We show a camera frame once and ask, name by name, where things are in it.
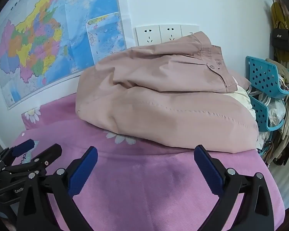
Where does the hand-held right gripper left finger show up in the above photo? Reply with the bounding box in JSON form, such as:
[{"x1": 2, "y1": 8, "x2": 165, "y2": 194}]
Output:
[{"x1": 16, "y1": 146, "x2": 98, "y2": 231}]

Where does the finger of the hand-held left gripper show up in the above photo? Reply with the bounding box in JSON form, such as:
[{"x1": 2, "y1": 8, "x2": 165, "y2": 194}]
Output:
[
  {"x1": 3, "y1": 144, "x2": 62, "y2": 177},
  {"x1": 0, "y1": 139, "x2": 35, "y2": 171}
]

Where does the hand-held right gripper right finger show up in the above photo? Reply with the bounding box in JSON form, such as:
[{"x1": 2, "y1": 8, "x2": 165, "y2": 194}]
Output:
[{"x1": 194, "y1": 144, "x2": 275, "y2": 231}]

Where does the pink coat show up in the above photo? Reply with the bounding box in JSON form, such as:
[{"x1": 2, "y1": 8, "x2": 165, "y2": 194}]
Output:
[{"x1": 76, "y1": 31, "x2": 259, "y2": 154}]

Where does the pink daisy print blanket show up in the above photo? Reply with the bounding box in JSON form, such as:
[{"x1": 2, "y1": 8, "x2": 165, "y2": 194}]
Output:
[{"x1": 11, "y1": 93, "x2": 287, "y2": 231}]

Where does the blue plastic basket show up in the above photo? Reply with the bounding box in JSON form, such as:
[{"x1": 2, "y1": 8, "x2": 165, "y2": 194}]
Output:
[
  {"x1": 249, "y1": 96, "x2": 286, "y2": 131},
  {"x1": 246, "y1": 56, "x2": 289, "y2": 99}
]

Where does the cream garment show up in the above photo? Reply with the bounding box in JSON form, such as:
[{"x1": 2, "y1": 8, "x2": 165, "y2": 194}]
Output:
[{"x1": 228, "y1": 85, "x2": 256, "y2": 119}]

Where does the white plastic bag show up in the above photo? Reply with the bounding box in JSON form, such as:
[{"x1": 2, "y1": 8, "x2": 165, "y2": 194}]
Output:
[{"x1": 267, "y1": 99, "x2": 285, "y2": 126}]

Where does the black handbag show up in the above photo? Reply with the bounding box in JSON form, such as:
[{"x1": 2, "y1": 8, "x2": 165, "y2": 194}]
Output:
[{"x1": 270, "y1": 21, "x2": 289, "y2": 53}]

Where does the yellow hanging garment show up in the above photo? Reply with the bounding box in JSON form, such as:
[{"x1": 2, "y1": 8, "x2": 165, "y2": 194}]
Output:
[{"x1": 271, "y1": 2, "x2": 289, "y2": 63}]

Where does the colourful wall map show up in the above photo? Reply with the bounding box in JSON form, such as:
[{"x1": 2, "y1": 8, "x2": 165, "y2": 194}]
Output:
[{"x1": 0, "y1": 0, "x2": 128, "y2": 110}]

